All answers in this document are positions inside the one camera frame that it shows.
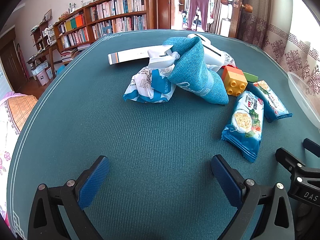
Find clear plastic bowl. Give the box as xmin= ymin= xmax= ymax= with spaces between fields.
xmin=287 ymin=71 xmax=320 ymax=128

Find wooden bookshelf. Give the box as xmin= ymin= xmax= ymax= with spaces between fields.
xmin=53 ymin=0 xmax=158 ymax=63

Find teal cloth pouch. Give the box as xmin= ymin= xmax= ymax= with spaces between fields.
xmin=147 ymin=37 xmax=229 ymax=105

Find small wooden rack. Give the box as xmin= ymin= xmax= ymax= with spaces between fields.
xmin=31 ymin=21 xmax=54 ymax=53

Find blue cracker packet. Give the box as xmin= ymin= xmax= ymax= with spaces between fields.
xmin=246 ymin=80 xmax=292 ymax=123
xmin=221 ymin=91 xmax=265 ymax=163

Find green block with blue dots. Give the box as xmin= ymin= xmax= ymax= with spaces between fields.
xmin=242 ymin=72 xmax=258 ymax=82

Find dark wooden cabinet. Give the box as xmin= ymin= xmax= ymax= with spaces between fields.
xmin=0 ymin=27 xmax=27 ymax=92

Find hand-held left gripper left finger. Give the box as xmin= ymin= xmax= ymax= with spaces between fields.
xmin=27 ymin=155 xmax=110 ymax=240

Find white small appliance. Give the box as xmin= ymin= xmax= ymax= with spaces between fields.
xmin=46 ymin=27 xmax=57 ymax=44

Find hanging purple pants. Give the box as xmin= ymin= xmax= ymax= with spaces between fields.
xmin=187 ymin=0 xmax=212 ymax=30

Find white tube package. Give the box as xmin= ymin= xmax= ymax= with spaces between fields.
xmin=187 ymin=33 xmax=225 ymax=67

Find pink bin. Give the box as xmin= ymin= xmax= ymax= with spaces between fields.
xmin=35 ymin=67 xmax=52 ymax=85

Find white medicine box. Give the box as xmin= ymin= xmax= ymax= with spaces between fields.
xmin=108 ymin=44 xmax=175 ymax=65

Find wooden side desk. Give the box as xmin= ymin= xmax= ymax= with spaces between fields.
xmin=26 ymin=44 xmax=57 ymax=80

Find stack of books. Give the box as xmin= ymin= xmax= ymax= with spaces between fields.
xmin=61 ymin=44 xmax=90 ymax=63

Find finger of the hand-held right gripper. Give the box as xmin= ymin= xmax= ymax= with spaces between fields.
xmin=275 ymin=147 xmax=307 ymax=180
xmin=303 ymin=139 xmax=320 ymax=153

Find shelved books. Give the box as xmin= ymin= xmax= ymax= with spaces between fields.
xmin=59 ymin=0 xmax=147 ymax=50

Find white blue mask packet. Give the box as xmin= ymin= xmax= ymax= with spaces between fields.
xmin=123 ymin=65 xmax=177 ymax=104

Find printed bed blanket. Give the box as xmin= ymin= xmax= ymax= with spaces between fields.
xmin=0 ymin=92 xmax=38 ymax=230

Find orange yellow toy brick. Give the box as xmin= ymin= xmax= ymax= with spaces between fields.
xmin=222 ymin=65 xmax=248 ymax=97

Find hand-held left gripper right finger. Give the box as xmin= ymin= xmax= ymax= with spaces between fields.
xmin=210 ymin=154 xmax=295 ymax=240

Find red white sachet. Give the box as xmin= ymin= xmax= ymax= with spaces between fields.
xmin=222 ymin=51 xmax=237 ymax=68

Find patterned curtain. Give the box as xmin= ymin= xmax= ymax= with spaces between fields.
xmin=236 ymin=0 xmax=320 ymax=128

